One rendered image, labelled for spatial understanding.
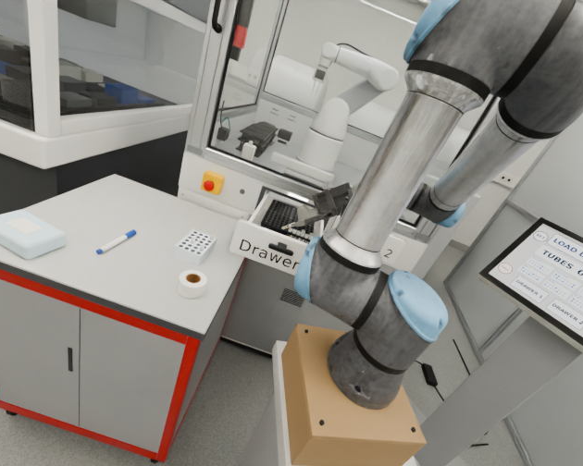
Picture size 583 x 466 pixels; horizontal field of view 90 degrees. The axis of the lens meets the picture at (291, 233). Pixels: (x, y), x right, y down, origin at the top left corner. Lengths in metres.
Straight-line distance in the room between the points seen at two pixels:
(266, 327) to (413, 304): 1.11
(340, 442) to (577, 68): 0.61
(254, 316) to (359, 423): 0.98
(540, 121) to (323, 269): 0.37
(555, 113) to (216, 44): 0.93
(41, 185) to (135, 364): 0.76
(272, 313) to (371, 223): 1.06
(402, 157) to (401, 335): 0.28
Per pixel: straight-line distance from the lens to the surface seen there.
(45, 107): 1.20
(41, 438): 1.50
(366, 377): 0.60
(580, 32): 0.49
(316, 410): 0.59
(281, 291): 1.37
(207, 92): 1.16
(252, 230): 0.85
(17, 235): 0.93
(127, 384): 1.03
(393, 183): 0.46
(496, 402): 1.48
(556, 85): 0.50
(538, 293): 1.24
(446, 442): 1.66
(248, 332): 1.59
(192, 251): 0.92
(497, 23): 0.48
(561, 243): 1.34
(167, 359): 0.88
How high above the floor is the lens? 1.33
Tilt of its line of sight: 27 degrees down
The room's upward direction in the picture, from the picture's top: 22 degrees clockwise
